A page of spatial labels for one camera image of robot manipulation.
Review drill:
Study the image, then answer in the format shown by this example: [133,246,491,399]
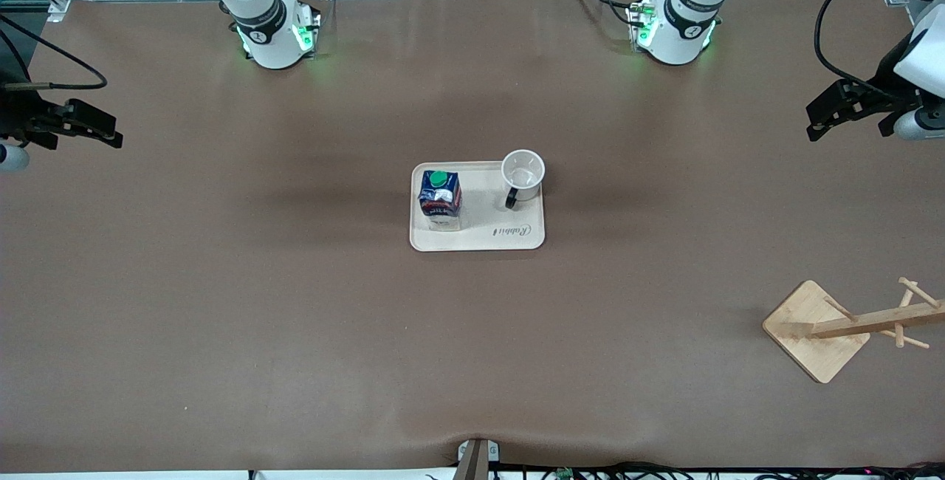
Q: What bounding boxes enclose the white smiley mug black handle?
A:
[501,149,546,210]

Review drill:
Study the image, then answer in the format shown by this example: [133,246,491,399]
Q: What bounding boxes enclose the blue milk carton green cap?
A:
[418,170,463,233]

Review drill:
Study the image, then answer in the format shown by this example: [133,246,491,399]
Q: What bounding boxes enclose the cream rectangular tray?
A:
[410,161,546,252]

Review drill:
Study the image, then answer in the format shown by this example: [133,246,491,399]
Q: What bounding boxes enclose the wooden mug tree stand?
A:
[762,277,945,384]

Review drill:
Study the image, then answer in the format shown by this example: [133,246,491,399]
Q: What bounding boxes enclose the metal table edge clamp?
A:
[456,439,501,480]

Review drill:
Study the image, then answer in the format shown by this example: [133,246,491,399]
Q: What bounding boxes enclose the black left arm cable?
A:
[814,0,924,100]

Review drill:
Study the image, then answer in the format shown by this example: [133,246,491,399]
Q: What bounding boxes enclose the black left base cables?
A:
[567,0,645,27]

